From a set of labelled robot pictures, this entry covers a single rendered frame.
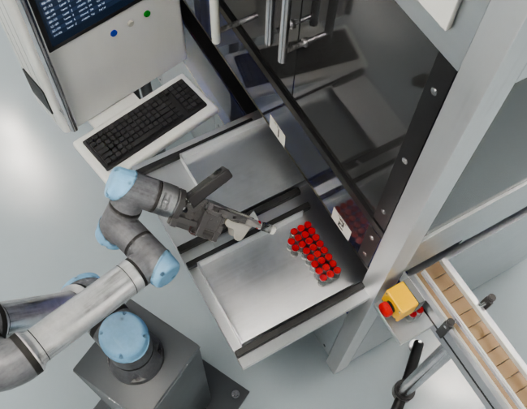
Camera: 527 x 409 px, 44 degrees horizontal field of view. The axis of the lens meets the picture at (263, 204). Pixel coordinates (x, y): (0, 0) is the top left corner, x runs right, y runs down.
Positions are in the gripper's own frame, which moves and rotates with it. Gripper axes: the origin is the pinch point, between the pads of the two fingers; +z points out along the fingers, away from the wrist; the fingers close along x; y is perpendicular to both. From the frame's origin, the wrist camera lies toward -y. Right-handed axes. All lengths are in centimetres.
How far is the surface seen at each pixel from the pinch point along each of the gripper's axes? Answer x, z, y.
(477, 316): 7, 66, 4
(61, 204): -154, -27, 38
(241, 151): -48, 7, -14
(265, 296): -17.7, 18.2, 20.6
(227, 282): -23.4, 8.4, 21.2
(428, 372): -21, 83, 29
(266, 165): -42.8, 14.0, -12.6
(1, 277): -139, -41, 73
